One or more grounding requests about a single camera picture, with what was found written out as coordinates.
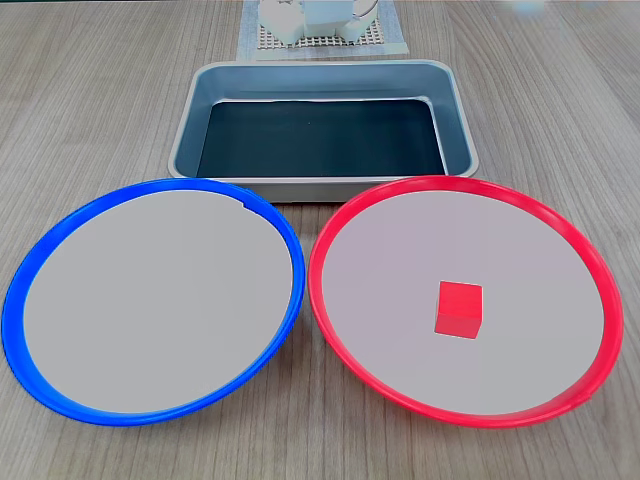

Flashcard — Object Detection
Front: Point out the blue rimmed round dish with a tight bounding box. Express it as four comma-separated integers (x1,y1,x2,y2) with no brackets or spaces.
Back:
1,178,307,428

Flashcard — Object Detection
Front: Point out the white cloth sheet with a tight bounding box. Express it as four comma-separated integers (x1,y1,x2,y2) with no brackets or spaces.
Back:
236,0,412,63

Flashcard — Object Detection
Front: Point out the red rimmed round dish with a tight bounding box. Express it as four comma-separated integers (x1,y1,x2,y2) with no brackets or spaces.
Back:
307,175,626,430

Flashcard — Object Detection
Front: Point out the white grid mesh mat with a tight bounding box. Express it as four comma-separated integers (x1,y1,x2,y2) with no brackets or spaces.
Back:
256,19,387,52

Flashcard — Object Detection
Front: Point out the red cube block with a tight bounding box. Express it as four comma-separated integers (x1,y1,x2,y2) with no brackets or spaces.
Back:
433,280,484,340

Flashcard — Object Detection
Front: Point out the silver metal tray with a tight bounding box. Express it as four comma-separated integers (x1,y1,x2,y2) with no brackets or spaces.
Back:
167,59,480,204

